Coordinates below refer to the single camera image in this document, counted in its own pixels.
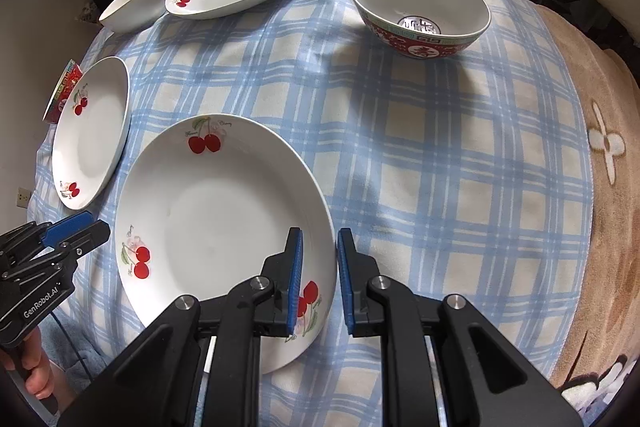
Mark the white printed bag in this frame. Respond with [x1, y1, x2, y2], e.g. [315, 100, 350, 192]
[75, 0, 101, 26]

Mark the person's left hand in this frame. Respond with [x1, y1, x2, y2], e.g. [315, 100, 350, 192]
[0, 336, 63, 403]

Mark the small red patterned bowl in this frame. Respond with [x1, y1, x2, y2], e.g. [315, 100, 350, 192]
[42, 59, 83, 125]

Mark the blue plaid blanket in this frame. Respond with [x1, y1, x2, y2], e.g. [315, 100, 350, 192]
[37, 0, 596, 427]

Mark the black cable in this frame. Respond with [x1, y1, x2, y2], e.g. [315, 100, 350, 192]
[51, 311, 96, 378]

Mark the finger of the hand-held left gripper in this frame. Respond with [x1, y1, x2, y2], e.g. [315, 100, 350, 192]
[30, 220, 112, 280]
[0, 212, 95, 262]

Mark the large white cherry plate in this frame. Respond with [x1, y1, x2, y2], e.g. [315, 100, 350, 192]
[114, 114, 337, 375]

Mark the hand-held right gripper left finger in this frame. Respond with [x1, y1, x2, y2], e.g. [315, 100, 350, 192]
[57, 227, 306, 427]

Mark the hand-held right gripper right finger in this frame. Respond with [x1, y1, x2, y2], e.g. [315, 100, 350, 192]
[336, 228, 583, 427]

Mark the person's left forearm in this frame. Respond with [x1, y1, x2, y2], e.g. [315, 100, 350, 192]
[47, 357, 108, 427]

